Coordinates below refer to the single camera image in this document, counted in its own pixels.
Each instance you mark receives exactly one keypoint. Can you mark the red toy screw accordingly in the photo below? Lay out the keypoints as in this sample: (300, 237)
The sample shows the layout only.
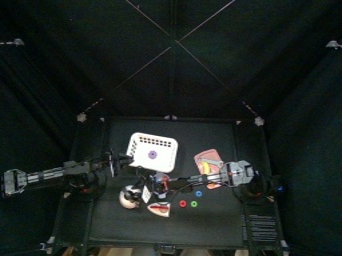
(181, 203)

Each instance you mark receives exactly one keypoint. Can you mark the pink white toy slice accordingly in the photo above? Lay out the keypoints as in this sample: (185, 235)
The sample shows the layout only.
(160, 209)

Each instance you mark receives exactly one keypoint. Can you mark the pink toy package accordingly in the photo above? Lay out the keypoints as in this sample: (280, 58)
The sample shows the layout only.
(207, 159)

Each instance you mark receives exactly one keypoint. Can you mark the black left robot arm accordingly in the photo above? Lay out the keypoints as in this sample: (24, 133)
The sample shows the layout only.
(53, 173)

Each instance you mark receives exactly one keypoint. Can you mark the beige round toy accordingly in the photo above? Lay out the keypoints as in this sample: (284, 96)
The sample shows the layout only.
(127, 202)

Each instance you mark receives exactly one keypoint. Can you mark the purple toy screw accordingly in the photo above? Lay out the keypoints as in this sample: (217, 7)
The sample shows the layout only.
(152, 154)

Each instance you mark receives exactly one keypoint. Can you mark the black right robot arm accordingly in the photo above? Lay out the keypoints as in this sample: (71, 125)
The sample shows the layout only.
(231, 173)

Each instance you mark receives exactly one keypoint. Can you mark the white perforated plastic basket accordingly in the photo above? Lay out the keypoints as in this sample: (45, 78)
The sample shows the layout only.
(152, 152)

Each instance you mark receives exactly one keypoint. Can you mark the white paper tag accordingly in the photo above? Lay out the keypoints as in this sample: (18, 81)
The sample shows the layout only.
(145, 194)

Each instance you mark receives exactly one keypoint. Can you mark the grey frame corner bracket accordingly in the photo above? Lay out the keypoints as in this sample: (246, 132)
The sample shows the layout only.
(259, 121)
(81, 117)
(169, 117)
(332, 44)
(17, 42)

